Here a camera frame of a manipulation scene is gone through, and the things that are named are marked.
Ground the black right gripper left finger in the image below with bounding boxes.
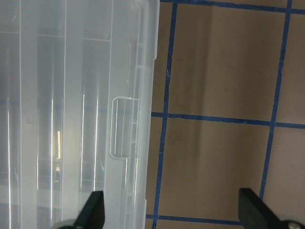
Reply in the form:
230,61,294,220
72,191,105,229

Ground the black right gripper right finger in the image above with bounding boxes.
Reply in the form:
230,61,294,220
238,188,289,229

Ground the clear plastic box lid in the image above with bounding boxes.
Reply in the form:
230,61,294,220
0,0,160,229

